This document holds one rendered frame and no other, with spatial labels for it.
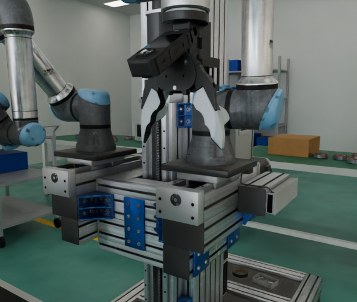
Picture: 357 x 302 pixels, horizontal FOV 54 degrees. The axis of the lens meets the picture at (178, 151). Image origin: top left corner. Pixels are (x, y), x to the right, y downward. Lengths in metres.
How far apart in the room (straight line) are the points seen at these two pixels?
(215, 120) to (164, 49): 0.12
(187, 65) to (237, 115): 0.49
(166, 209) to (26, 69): 0.60
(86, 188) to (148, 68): 0.87
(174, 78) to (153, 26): 0.74
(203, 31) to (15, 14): 0.72
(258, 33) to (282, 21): 6.33
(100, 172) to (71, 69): 6.61
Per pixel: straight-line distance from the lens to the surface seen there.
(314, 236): 2.94
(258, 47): 0.98
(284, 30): 7.27
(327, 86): 6.94
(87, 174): 1.27
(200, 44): 0.58
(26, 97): 1.17
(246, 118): 0.99
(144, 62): 0.46
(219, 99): 1.01
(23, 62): 1.18
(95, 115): 1.31
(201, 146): 1.02
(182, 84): 0.53
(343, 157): 3.07
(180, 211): 0.94
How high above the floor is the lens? 1.22
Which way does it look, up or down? 8 degrees down
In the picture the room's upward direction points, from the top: straight up
